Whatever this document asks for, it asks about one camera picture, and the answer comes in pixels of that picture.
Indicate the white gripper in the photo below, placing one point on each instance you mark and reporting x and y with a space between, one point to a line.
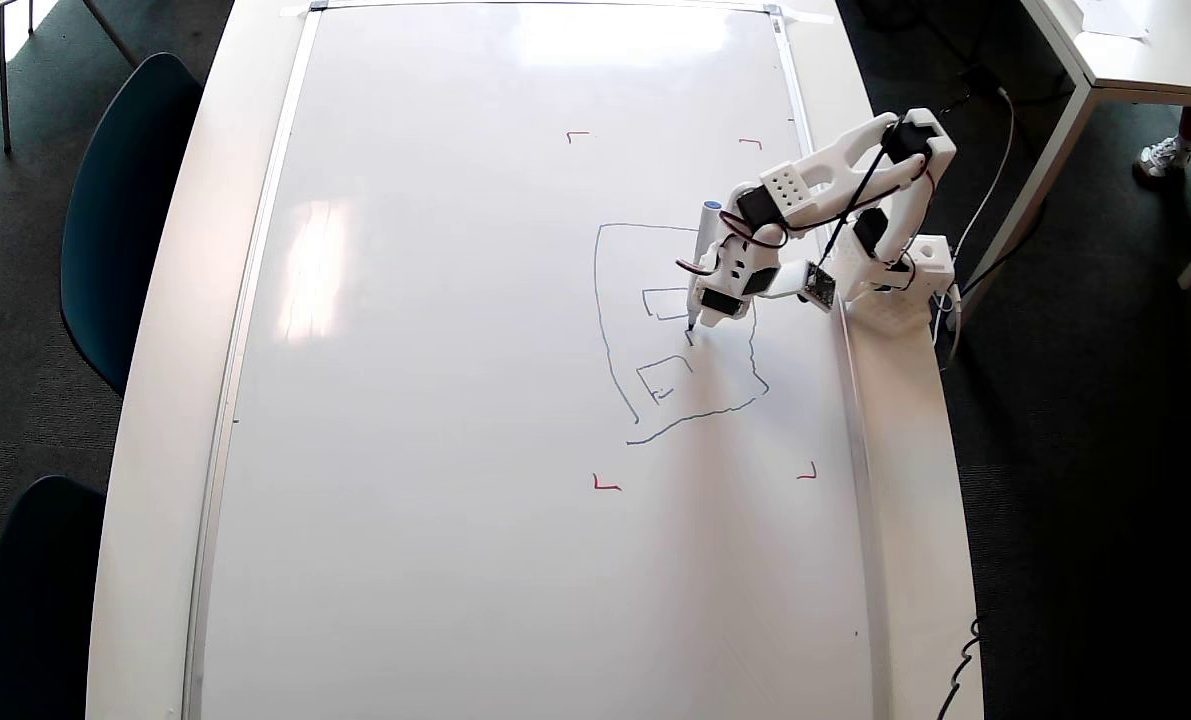
719 301

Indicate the white whiteboard marker pen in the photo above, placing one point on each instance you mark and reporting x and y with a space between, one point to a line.
705 235

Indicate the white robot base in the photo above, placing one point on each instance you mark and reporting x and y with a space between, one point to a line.
930 265

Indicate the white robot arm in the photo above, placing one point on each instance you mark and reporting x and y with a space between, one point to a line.
835 165

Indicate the white striped sneaker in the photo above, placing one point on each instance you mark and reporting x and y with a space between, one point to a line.
1163 158

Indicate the white paper sheet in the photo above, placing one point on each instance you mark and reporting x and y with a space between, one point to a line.
1115 15

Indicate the white side table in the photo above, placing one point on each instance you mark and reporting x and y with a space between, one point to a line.
1175 60

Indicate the dark teal chair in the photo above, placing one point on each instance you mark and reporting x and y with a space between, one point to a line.
35 600
125 200

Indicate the grey metal furniture leg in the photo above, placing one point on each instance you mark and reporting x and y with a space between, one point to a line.
110 30
4 90

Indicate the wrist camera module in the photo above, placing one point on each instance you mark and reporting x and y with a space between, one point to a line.
820 288

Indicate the large whiteboard with metal frame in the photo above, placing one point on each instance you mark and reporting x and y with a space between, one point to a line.
455 400

